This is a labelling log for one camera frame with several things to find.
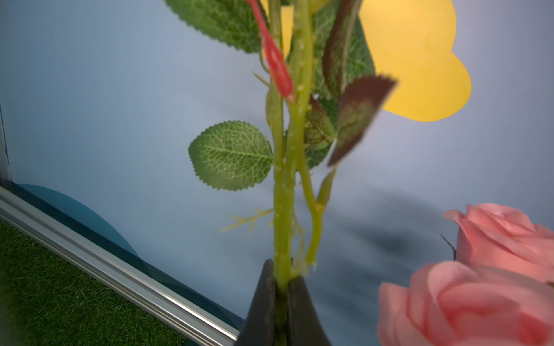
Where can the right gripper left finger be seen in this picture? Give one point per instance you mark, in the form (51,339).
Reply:
(259,328)

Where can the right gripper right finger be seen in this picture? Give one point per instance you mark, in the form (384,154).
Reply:
(304,327)

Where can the single pink rose stem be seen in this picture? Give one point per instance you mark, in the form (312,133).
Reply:
(449,303)

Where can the small pink spray stem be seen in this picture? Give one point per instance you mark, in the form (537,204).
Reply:
(323,94)

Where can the green artificial grass mat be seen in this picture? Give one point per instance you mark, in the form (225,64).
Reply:
(48,301)

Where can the horizontal aluminium frame bar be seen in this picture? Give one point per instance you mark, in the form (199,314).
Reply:
(151,296)

